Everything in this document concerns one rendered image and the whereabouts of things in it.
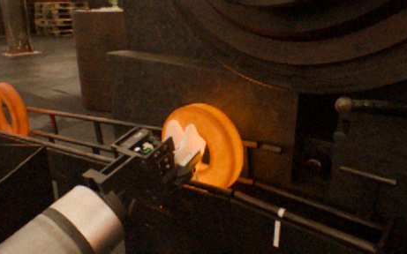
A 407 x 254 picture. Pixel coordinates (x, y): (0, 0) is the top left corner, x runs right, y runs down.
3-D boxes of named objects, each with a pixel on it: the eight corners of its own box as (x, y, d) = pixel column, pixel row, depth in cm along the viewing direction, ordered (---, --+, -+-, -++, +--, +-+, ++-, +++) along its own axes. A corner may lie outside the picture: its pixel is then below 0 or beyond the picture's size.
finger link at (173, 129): (198, 108, 56) (160, 138, 50) (205, 138, 59) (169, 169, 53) (184, 104, 58) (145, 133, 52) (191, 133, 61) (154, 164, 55)
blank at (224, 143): (168, 100, 63) (154, 105, 60) (241, 103, 53) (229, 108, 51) (178, 180, 66) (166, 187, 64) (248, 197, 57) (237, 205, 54)
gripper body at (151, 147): (177, 134, 47) (109, 190, 39) (189, 181, 51) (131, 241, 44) (139, 123, 51) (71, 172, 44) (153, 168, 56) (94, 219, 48)
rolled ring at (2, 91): (20, 155, 102) (32, 151, 104) (14, 96, 94) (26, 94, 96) (-11, 130, 111) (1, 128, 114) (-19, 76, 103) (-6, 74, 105)
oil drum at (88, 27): (117, 93, 386) (110, 7, 355) (155, 101, 352) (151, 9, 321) (69, 104, 342) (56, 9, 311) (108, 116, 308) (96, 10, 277)
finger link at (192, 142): (214, 111, 54) (176, 143, 48) (219, 141, 57) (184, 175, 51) (198, 108, 56) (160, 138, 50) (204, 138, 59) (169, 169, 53)
